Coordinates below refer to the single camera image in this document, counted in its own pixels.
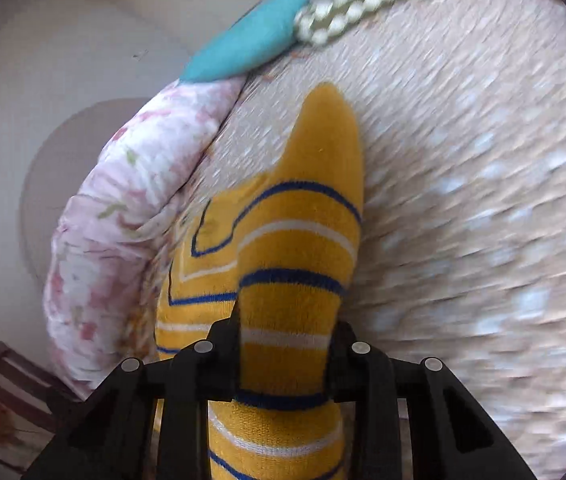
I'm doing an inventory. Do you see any beige rounded headboard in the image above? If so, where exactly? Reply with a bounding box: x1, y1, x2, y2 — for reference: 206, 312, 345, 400
19, 97, 156, 291

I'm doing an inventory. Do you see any pink floral quilt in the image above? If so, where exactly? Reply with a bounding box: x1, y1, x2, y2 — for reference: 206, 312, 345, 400
43, 76, 246, 401

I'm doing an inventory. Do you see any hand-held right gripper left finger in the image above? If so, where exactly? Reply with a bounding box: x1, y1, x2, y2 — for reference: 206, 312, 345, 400
23, 305, 242, 480

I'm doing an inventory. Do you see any yellow striped knit sweater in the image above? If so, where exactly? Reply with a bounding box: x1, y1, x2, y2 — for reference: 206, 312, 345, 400
155, 82, 366, 480

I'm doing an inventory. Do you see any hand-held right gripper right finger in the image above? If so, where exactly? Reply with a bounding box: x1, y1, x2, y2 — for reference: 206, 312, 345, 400
324, 321, 538, 480

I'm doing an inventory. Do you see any green patterned bolster pillow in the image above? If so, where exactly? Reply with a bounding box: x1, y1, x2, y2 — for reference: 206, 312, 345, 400
293, 0, 451, 48

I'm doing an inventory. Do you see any dark wooden chair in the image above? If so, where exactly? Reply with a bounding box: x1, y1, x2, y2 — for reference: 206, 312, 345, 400
0, 341, 86, 480

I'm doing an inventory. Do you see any teal pillow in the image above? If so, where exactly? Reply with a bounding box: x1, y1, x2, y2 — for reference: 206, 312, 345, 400
179, 0, 312, 83

